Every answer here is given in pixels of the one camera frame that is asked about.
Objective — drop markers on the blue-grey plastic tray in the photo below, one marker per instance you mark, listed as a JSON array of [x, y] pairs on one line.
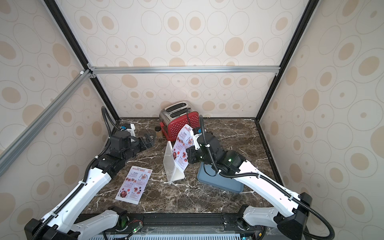
[[206, 175]]

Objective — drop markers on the horizontal aluminium frame bar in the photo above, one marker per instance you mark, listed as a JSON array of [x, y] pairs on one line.
[[185, 70]]

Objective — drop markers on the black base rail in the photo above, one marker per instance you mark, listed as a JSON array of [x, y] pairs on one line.
[[180, 222]]

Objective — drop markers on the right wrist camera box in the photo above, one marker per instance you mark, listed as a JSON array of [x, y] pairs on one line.
[[196, 133]]

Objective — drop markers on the clear acrylic menu holder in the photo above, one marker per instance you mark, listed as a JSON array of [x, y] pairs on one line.
[[172, 172]]

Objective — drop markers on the red and chrome toaster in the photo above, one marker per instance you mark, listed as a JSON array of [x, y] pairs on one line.
[[175, 117]]

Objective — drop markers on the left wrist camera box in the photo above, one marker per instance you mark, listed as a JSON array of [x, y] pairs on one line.
[[128, 128]]

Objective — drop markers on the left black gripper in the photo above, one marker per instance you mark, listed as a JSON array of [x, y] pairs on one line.
[[146, 144]]

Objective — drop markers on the new printed menu sheet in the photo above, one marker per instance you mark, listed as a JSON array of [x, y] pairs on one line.
[[184, 141]]

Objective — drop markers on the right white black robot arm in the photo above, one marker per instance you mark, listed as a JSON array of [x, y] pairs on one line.
[[289, 212]]

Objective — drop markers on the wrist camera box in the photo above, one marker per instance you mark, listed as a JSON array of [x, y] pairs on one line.
[[196, 133], [128, 128]]

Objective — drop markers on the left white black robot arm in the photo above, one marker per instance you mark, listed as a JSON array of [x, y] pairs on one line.
[[60, 223]]

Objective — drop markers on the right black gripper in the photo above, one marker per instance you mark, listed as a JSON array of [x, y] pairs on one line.
[[191, 154]]

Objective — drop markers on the small brown spice jar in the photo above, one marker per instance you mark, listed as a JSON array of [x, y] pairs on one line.
[[158, 131]]

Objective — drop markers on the old printed menu sheet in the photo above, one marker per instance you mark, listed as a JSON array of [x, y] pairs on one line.
[[134, 185]]

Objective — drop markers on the slanted aluminium frame bar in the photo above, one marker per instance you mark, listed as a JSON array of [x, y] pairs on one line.
[[26, 137]]

